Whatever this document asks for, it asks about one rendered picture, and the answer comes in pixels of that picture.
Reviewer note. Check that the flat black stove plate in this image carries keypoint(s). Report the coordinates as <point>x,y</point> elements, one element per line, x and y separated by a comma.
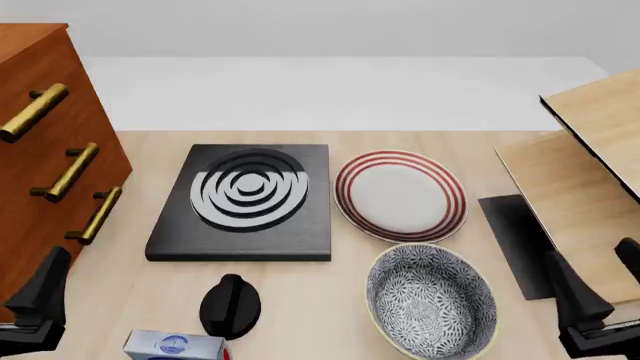
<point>180,232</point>

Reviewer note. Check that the cream cheese box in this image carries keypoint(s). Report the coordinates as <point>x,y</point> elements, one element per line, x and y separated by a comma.
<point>175,347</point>

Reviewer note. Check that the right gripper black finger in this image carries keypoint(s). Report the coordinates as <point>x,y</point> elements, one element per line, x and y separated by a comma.
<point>575,300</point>
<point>631,255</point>

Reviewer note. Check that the white plate with red rings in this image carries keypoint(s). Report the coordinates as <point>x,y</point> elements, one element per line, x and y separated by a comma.
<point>400,197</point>

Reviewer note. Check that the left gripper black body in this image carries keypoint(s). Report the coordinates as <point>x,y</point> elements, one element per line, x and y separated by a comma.
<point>30,339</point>

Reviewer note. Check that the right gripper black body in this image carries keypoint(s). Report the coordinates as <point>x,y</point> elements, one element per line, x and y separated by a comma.
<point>605,343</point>

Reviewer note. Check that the patterned grey bowl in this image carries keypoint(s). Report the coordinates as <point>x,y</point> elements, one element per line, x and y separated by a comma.
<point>430,300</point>

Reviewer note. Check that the round black stove knob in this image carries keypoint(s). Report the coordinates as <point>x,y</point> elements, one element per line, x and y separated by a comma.
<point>230,307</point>

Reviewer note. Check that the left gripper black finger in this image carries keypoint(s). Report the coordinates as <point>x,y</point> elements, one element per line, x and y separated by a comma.
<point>47,288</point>

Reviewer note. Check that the pale wooden shelf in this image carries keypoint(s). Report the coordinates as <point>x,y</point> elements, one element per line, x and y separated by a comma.
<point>575,195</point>

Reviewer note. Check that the wooden cabinet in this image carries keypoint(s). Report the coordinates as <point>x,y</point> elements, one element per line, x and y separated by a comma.
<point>35,180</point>

